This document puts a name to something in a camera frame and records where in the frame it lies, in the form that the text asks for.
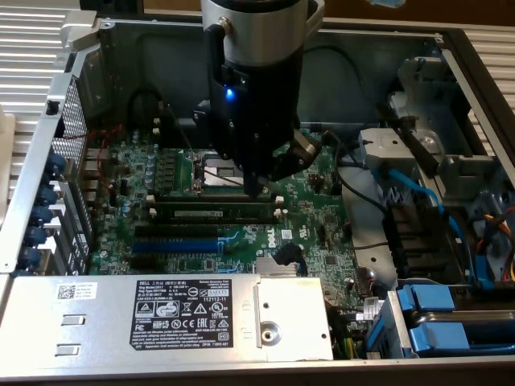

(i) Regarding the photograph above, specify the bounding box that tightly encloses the thin metal locking lever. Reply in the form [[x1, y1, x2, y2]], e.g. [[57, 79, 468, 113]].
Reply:
[[175, 117, 198, 158]]

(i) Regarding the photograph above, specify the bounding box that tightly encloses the black RAM slot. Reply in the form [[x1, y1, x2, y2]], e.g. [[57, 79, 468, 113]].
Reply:
[[152, 115, 213, 136], [151, 127, 218, 150], [145, 207, 286, 226], [146, 193, 285, 206]]

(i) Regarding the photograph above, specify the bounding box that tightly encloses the power supply wire bundle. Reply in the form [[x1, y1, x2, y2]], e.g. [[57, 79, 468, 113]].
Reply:
[[328, 305, 365, 360]]

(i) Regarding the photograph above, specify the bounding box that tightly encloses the short black expansion slot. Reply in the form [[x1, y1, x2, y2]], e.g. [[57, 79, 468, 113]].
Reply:
[[128, 254, 159, 272]]

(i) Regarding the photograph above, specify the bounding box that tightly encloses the large silver disk bay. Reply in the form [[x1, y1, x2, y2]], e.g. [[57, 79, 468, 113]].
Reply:
[[356, 55, 515, 214]]

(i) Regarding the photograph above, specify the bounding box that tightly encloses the silver port block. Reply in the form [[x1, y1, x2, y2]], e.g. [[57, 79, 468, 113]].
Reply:
[[79, 146, 120, 204]]

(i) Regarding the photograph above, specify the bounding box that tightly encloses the green RAM stick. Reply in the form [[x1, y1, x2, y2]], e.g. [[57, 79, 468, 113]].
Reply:
[[154, 202, 279, 221]]

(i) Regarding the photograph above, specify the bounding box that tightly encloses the CPU socket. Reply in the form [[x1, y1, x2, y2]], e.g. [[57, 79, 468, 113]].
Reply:
[[185, 147, 247, 199]]

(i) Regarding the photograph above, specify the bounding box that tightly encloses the black wire plug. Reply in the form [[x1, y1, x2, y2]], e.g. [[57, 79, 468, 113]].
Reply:
[[271, 242, 309, 277]]

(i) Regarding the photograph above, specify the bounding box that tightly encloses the silver power supply unit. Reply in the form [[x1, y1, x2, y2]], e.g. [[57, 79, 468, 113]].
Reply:
[[0, 273, 336, 363]]

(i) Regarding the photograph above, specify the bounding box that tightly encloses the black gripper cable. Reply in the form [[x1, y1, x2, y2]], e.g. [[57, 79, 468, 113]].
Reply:
[[202, 18, 235, 100]]

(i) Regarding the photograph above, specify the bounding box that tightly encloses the silver finned heat sink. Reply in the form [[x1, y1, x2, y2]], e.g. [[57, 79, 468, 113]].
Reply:
[[254, 256, 302, 277]]

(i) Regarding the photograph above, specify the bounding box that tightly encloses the blue slot latch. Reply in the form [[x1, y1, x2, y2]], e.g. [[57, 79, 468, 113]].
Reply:
[[23, 224, 48, 247], [35, 183, 60, 207], [28, 203, 54, 227], [18, 245, 43, 269], [43, 151, 68, 180]]

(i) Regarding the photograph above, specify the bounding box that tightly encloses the orange yellow red wire bundle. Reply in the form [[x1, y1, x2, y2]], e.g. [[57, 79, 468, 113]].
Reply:
[[474, 211, 515, 285]]

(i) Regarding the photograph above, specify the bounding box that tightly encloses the black ribbed fan housing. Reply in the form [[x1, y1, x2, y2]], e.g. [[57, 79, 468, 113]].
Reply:
[[381, 202, 474, 285]]

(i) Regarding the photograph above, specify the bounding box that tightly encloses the black power supply label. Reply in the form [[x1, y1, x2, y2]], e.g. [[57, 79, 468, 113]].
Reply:
[[128, 278, 235, 351]]

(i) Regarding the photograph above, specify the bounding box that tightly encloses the white QR code sticker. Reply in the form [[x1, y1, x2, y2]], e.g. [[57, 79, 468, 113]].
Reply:
[[55, 281, 99, 302]]

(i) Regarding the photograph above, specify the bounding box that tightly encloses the silver and blue disk bay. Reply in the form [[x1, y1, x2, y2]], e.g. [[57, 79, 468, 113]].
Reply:
[[363, 289, 422, 361]]

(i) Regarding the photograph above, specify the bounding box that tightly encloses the long black expansion slot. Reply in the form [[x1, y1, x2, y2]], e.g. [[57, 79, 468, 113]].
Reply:
[[134, 224, 221, 243]]

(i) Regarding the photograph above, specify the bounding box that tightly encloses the blue disk wire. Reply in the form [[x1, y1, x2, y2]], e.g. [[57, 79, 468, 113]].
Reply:
[[372, 159, 495, 291]]

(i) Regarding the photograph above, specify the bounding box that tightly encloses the thin red wire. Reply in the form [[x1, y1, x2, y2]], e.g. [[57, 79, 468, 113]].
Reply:
[[64, 123, 125, 194]]

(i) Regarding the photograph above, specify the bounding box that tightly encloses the open metal PC case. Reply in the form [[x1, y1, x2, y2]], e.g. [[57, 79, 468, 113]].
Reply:
[[0, 15, 515, 386]]

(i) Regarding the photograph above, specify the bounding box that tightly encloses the black wire with connector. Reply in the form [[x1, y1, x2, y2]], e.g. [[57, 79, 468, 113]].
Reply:
[[302, 43, 387, 121]]

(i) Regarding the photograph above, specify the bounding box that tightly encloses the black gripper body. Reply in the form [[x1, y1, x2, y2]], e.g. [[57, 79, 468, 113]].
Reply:
[[192, 50, 305, 175]]

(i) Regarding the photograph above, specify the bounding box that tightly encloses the blue disk caddy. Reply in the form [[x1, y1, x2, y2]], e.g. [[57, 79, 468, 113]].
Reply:
[[396, 283, 458, 314], [406, 321, 515, 359]]

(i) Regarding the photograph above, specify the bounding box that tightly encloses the black flat wire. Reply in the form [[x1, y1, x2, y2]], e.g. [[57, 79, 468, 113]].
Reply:
[[376, 103, 442, 172]]

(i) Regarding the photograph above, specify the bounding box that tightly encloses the black looped wire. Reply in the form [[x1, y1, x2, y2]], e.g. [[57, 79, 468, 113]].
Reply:
[[126, 88, 166, 129]]

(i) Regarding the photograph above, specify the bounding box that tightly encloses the grey metal bracket box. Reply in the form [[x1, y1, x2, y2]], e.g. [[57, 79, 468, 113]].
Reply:
[[356, 127, 418, 172]]

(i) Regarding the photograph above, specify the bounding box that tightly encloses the blue expansion slot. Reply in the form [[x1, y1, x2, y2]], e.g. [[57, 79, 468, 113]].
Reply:
[[130, 236, 221, 255]]

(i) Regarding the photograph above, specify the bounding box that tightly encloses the green motherboard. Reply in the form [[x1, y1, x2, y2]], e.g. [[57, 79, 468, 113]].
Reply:
[[86, 126, 363, 335]]

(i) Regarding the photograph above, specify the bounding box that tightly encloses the black round wire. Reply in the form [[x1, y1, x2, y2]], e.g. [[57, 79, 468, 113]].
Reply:
[[321, 129, 390, 214]]

